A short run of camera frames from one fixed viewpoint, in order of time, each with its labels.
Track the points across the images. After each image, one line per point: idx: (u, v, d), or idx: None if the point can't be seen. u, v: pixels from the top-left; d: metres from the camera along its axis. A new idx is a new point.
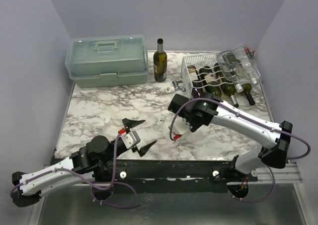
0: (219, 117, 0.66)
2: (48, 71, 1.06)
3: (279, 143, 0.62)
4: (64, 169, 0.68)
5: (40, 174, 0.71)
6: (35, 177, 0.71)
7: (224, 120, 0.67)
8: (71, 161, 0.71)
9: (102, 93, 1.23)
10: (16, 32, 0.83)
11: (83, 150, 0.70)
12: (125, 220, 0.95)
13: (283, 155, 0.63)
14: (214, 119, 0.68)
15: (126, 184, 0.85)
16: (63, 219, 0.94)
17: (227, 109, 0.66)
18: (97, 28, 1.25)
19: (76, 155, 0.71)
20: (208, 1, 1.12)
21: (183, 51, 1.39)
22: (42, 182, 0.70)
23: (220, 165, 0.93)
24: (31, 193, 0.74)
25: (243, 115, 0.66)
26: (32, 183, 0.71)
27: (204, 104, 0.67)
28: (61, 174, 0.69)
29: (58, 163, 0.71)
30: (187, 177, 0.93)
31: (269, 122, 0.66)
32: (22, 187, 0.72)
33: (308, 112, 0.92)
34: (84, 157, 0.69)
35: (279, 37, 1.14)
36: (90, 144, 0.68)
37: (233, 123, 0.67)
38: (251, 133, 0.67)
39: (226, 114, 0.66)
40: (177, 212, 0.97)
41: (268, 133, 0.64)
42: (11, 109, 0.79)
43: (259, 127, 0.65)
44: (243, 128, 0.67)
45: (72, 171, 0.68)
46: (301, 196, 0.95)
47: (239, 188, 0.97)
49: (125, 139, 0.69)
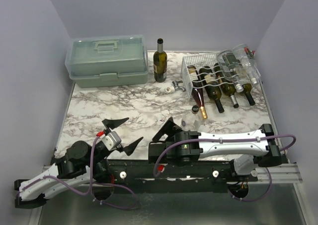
0: (205, 153, 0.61)
2: (48, 71, 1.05)
3: (272, 150, 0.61)
4: (50, 177, 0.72)
5: (33, 182, 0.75)
6: (29, 185, 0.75)
7: (211, 152, 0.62)
8: (57, 167, 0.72)
9: (102, 93, 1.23)
10: (16, 34, 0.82)
11: (66, 155, 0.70)
12: (125, 220, 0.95)
13: (277, 160, 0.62)
14: (203, 157, 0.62)
15: (123, 186, 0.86)
16: (63, 220, 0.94)
17: (209, 140, 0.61)
18: (97, 28, 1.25)
19: (60, 161, 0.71)
20: (209, 1, 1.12)
21: (183, 51, 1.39)
22: (37, 188, 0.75)
23: (220, 165, 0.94)
24: (30, 198, 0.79)
25: (227, 139, 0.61)
26: (28, 190, 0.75)
27: (185, 147, 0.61)
28: (49, 181, 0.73)
29: (47, 170, 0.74)
30: (187, 177, 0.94)
31: (251, 133, 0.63)
32: (21, 193, 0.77)
33: (307, 112, 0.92)
34: (68, 163, 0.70)
35: (279, 37, 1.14)
36: (70, 150, 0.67)
37: (222, 151, 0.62)
38: (241, 152, 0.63)
39: (211, 148, 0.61)
40: (177, 212, 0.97)
41: (257, 145, 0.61)
42: (12, 110, 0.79)
43: (246, 142, 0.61)
44: (233, 151, 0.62)
45: (56, 178, 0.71)
46: (301, 196, 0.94)
47: (239, 188, 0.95)
49: (106, 142, 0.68)
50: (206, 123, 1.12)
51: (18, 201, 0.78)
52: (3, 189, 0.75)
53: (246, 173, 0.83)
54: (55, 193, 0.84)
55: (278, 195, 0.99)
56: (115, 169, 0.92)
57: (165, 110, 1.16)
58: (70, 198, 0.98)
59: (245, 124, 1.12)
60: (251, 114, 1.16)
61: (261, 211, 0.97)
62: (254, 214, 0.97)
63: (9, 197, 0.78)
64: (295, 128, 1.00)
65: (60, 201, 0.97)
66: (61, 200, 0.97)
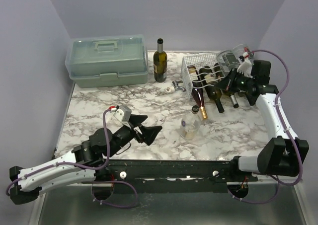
0: (261, 97, 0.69)
2: (48, 71, 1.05)
3: (278, 140, 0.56)
4: (67, 163, 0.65)
5: (41, 168, 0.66)
6: (36, 172, 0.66)
7: (262, 102, 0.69)
8: (75, 155, 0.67)
9: (102, 93, 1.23)
10: (16, 35, 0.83)
11: (85, 143, 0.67)
12: (125, 220, 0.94)
13: (271, 151, 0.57)
14: (258, 98, 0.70)
15: (125, 183, 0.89)
16: (63, 220, 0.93)
17: (274, 98, 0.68)
18: (97, 28, 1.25)
19: (78, 149, 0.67)
20: (209, 1, 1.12)
21: (183, 51, 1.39)
22: (42, 177, 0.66)
23: (220, 165, 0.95)
24: (28, 189, 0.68)
25: (278, 109, 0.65)
26: (32, 178, 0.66)
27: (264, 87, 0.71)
28: (63, 169, 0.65)
29: (60, 157, 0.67)
30: (187, 177, 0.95)
31: (291, 128, 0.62)
32: (20, 182, 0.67)
33: (307, 112, 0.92)
34: (87, 151, 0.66)
35: (280, 37, 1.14)
36: (93, 136, 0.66)
37: (265, 108, 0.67)
38: (268, 123, 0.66)
39: (267, 99, 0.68)
40: (177, 212, 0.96)
41: (278, 130, 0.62)
42: (11, 111, 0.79)
43: (279, 121, 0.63)
44: (267, 115, 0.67)
45: (76, 164, 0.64)
46: (301, 196, 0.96)
47: (239, 188, 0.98)
49: (117, 114, 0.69)
50: (206, 123, 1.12)
51: (14, 190, 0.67)
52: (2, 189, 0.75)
53: (243, 169, 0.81)
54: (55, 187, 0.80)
55: (279, 196, 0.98)
56: (115, 169, 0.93)
57: (165, 110, 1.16)
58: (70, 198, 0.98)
59: (245, 124, 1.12)
60: (251, 114, 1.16)
61: (261, 211, 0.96)
62: (254, 214, 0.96)
63: (7, 197, 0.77)
64: (296, 128, 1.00)
65: (60, 201, 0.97)
66: (61, 200, 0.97)
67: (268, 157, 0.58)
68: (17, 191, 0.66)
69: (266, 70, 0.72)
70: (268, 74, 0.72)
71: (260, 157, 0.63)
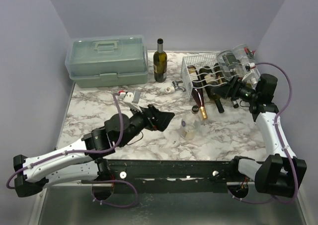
0: (261, 115, 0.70)
2: (48, 71, 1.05)
3: (276, 158, 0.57)
4: (77, 151, 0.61)
5: (49, 157, 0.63)
6: (42, 161, 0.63)
7: (262, 118, 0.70)
8: (85, 143, 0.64)
9: (102, 93, 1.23)
10: (16, 35, 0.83)
11: (96, 131, 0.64)
12: (125, 220, 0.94)
13: (267, 169, 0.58)
14: (259, 116, 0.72)
15: (123, 181, 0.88)
16: (62, 220, 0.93)
17: (275, 115, 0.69)
18: (97, 28, 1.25)
19: (89, 136, 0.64)
20: (209, 0, 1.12)
21: (183, 51, 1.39)
22: (49, 167, 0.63)
23: (220, 165, 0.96)
24: (34, 180, 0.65)
25: (278, 127, 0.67)
26: (38, 167, 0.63)
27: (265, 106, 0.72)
28: (72, 158, 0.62)
29: (69, 145, 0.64)
30: (187, 177, 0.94)
31: (289, 148, 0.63)
32: (26, 171, 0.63)
33: (307, 112, 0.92)
34: (99, 139, 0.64)
35: (280, 37, 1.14)
36: (110, 122, 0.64)
37: (264, 125, 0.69)
38: (267, 140, 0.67)
39: (266, 117, 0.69)
40: (177, 212, 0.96)
41: (277, 148, 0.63)
42: (11, 111, 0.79)
43: (278, 140, 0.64)
44: (266, 133, 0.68)
45: (87, 152, 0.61)
46: (301, 196, 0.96)
47: (239, 188, 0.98)
49: (126, 97, 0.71)
50: (206, 123, 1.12)
51: (19, 181, 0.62)
52: (3, 189, 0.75)
53: (241, 172, 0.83)
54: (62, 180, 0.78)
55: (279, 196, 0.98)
56: (115, 169, 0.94)
57: (165, 110, 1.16)
58: (69, 198, 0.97)
59: (245, 124, 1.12)
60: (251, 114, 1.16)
61: (261, 211, 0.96)
62: (254, 214, 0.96)
63: (7, 197, 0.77)
64: (295, 128, 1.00)
65: (60, 201, 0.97)
66: (61, 200, 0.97)
67: (264, 176, 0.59)
68: (23, 182, 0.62)
69: (270, 90, 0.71)
70: (271, 93, 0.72)
71: (257, 174, 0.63)
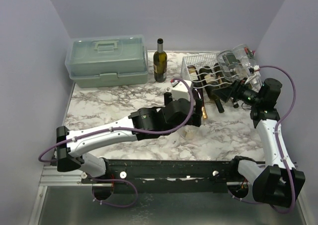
0: (262, 123, 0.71)
2: (48, 71, 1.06)
3: (275, 169, 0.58)
4: (124, 128, 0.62)
5: (95, 131, 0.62)
6: (88, 134, 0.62)
7: (262, 128, 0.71)
8: (132, 121, 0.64)
9: (102, 93, 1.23)
10: (16, 35, 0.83)
11: (144, 111, 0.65)
12: (125, 220, 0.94)
13: (265, 180, 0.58)
14: (259, 125, 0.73)
15: (123, 180, 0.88)
16: (62, 220, 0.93)
17: (276, 124, 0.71)
18: (98, 28, 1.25)
19: (136, 115, 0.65)
20: (209, 0, 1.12)
21: (183, 51, 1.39)
22: (95, 141, 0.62)
23: (220, 166, 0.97)
24: (75, 155, 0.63)
25: (278, 138, 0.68)
26: (82, 141, 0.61)
27: (266, 112, 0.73)
28: (118, 135, 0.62)
29: (115, 122, 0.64)
30: (187, 177, 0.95)
31: (288, 159, 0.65)
32: (69, 144, 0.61)
33: (307, 112, 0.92)
34: (146, 119, 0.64)
35: (280, 37, 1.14)
36: (174, 104, 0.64)
37: (265, 135, 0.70)
38: (266, 150, 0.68)
39: (267, 125, 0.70)
40: (177, 212, 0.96)
41: (276, 158, 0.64)
42: (11, 110, 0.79)
43: (278, 151, 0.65)
44: (266, 143, 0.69)
45: (134, 130, 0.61)
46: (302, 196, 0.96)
47: (239, 188, 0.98)
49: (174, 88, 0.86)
50: (206, 123, 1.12)
51: (62, 153, 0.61)
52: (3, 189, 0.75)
53: (241, 173, 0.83)
54: (86, 165, 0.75)
55: None
56: (115, 169, 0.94)
57: None
58: (70, 198, 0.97)
59: (245, 124, 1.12)
60: None
61: (261, 211, 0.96)
62: (254, 214, 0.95)
63: (8, 197, 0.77)
64: (295, 128, 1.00)
65: (60, 201, 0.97)
66: (61, 200, 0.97)
67: (262, 186, 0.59)
68: (66, 155, 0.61)
69: (273, 96, 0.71)
70: (274, 100, 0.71)
71: (254, 182, 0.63)
